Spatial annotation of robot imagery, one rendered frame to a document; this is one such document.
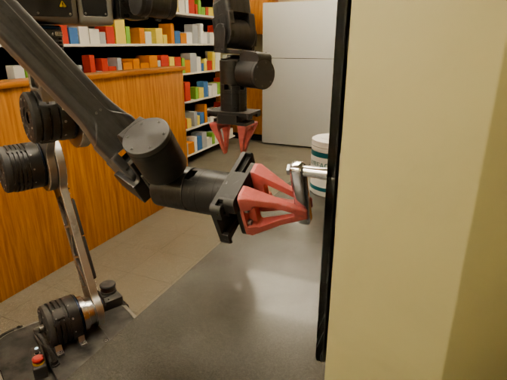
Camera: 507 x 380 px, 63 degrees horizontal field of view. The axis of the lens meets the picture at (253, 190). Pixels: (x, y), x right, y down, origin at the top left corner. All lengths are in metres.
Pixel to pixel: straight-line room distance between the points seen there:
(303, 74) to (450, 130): 5.15
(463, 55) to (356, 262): 0.19
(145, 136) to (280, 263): 0.40
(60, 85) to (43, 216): 2.16
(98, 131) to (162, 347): 0.30
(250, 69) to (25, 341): 1.45
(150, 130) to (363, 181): 0.25
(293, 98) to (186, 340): 5.06
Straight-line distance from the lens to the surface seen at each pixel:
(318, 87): 5.44
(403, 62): 0.35
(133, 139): 0.49
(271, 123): 5.71
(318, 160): 1.10
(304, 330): 0.63
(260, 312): 0.66
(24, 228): 2.66
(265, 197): 0.47
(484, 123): 0.36
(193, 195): 0.51
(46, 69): 0.59
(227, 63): 0.88
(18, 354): 1.87
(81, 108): 0.58
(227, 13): 0.88
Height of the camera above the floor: 1.33
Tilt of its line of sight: 20 degrees down
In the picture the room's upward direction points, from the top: straight up
